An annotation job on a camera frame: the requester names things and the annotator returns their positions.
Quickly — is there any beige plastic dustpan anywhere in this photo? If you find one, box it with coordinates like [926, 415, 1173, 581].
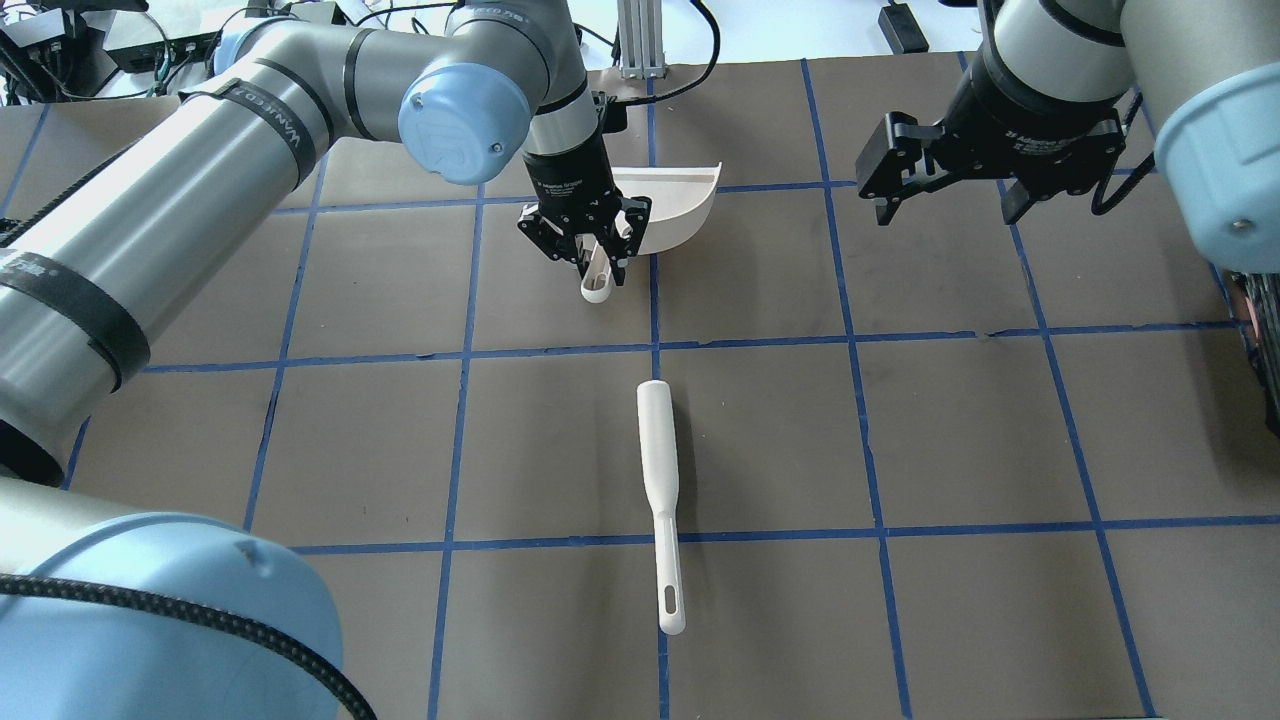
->
[575, 163, 723, 304]

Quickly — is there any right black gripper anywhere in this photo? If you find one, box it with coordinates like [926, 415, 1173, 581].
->
[855, 70, 1146, 225]

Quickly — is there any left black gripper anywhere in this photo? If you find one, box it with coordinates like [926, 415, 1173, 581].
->
[517, 150, 652, 287]

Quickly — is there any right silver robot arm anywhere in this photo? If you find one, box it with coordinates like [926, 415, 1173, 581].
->
[855, 1, 1279, 274]

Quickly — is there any black power adapter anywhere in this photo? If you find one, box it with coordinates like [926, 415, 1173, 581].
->
[877, 1, 931, 55]

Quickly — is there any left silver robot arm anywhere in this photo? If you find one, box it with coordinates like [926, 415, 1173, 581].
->
[3, 1, 652, 719]

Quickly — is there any beige hand brush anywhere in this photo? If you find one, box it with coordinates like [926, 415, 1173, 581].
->
[636, 380, 687, 635]

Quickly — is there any aluminium frame post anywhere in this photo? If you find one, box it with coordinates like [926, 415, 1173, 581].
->
[614, 0, 668, 79]

